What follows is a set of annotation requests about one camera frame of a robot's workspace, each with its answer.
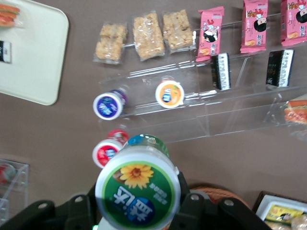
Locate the pink cartoon snack packet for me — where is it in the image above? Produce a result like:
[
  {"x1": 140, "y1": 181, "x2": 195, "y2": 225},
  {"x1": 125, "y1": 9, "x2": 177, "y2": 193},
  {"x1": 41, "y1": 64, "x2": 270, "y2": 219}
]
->
[
  {"x1": 196, "y1": 6, "x2": 225, "y2": 62},
  {"x1": 280, "y1": 0, "x2": 307, "y2": 47},
  {"x1": 239, "y1": 0, "x2": 269, "y2": 54}
]

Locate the green gum bottle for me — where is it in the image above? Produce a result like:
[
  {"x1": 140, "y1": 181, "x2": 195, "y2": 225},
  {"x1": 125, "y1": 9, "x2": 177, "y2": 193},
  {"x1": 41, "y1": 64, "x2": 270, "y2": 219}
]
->
[{"x1": 94, "y1": 133, "x2": 181, "y2": 230}]

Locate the clear acrylic stepped shelf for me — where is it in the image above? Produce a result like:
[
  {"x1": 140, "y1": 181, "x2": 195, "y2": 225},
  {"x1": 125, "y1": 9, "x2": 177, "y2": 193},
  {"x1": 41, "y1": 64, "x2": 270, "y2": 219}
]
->
[{"x1": 97, "y1": 11, "x2": 307, "y2": 144}]

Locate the red cookie box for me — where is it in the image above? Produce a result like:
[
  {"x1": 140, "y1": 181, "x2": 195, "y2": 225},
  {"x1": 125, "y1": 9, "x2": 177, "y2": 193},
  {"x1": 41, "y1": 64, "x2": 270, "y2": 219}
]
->
[{"x1": 255, "y1": 191, "x2": 307, "y2": 230}]

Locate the red cola bottle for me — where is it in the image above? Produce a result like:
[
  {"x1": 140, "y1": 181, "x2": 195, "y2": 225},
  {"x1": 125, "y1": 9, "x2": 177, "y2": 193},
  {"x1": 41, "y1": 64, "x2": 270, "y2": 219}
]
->
[{"x1": 0, "y1": 164, "x2": 17, "y2": 185}]

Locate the cream plastic tray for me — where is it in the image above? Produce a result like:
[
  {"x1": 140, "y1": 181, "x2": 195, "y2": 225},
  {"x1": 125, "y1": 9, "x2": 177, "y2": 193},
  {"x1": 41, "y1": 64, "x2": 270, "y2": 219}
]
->
[{"x1": 0, "y1": 0, "x2": 70, "y2": 106}]

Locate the brown wicker snack basket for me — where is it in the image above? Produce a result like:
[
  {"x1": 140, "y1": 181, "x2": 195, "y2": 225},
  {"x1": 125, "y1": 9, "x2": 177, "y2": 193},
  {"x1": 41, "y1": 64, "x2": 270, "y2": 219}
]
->
[{"x1": 189, "y1": 183, "x2": 255, "y2": 216}]

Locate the orange gum bottle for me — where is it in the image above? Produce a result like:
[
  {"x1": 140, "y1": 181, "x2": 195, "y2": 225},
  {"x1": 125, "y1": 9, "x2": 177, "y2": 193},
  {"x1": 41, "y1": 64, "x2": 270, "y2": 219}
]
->
[{"x1": 155, "y1": 76, "x2": 185, "y2": 109}]

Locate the clear acrylic bottle rack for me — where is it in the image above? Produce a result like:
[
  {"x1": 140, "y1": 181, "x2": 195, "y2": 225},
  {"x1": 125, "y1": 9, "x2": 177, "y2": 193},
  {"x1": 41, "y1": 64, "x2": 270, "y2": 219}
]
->
[{"x1": 0, "y1": 158, "x2": 30, "y2": 221}]

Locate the red gum bottle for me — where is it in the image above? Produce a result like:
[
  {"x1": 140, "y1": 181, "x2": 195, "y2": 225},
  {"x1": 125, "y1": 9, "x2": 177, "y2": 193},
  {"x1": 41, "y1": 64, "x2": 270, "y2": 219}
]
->
[{"x1": 92, "y1": 128, "x2": 130, "y2": 168}]

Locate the black snack packet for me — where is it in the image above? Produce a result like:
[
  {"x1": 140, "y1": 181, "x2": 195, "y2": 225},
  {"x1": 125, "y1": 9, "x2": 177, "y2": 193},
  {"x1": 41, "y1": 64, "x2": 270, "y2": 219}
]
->
[
  {"x1": 210, "y1": 52, "x2": 231, "y2": 91},
  {"x1": 265, "y1": 49, "x2": 295, "y2": 87},
  {"x1": 0, "y1": 40, "x2": 12, "y2": 64}
]

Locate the wrapped triangle sandwich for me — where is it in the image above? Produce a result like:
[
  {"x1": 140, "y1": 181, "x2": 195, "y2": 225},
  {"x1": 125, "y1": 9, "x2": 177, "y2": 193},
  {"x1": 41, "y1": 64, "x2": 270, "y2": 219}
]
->
[
  {"x1": 0, "y1": 3, "x2": 24, "y2": 28},
  {"x1": 284, "y1": 99, "x2": 307, "y2": 124}
]

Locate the wrapped rice cracker bar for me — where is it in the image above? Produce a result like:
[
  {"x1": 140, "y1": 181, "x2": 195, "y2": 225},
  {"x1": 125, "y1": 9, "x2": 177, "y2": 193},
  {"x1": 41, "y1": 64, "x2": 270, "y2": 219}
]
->
[
  {"x1": 162, "y1": 9, "x2": 197, "y2": 54},
  {"x1": 132, "y1": 11, "x2": 166, "y2": 62},
  {"x1": 93, "y1": 23, "x2": 128, "y2": 65}
]

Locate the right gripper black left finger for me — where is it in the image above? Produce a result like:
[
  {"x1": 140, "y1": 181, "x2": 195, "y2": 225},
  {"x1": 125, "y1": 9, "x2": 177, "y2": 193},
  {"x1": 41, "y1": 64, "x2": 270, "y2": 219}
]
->
[{"x1": 0, "y1": 184, "x2": 103, "y2": 230}]

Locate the purple gum bottle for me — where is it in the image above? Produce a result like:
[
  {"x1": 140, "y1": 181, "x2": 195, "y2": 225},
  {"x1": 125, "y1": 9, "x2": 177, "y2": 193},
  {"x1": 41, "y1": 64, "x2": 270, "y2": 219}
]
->
[{"x1": 93, "y1": 89, "x2": 128, "y2": 120}]

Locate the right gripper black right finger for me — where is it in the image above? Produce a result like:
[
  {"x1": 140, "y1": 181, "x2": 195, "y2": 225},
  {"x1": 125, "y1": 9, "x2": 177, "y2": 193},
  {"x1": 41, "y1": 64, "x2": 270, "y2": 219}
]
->
[{"x1": 167, "y1": 171, "x2": 272, "y2": 230}]

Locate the clear bagged snack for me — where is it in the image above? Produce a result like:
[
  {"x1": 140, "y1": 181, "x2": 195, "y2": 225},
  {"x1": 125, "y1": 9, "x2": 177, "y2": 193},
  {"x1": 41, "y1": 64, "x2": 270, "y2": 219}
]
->
[{"x1": 291, "y1": 214, "x2": 307, "y2": 230}]

